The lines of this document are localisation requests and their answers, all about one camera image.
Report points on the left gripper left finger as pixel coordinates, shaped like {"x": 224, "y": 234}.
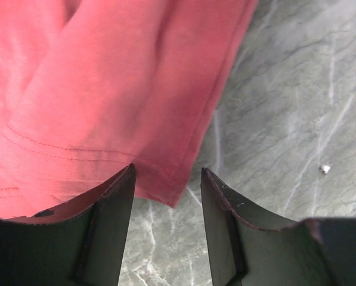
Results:
{"x": 79, "y": 242}

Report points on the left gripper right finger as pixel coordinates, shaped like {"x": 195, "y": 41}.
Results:
{"x": 250, "y": 245}

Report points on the dark red t-shirt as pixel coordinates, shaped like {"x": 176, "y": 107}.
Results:
{"x": 89, "y": 87}

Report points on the small white debris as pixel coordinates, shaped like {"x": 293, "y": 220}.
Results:
{"x": 324, "y": 169}

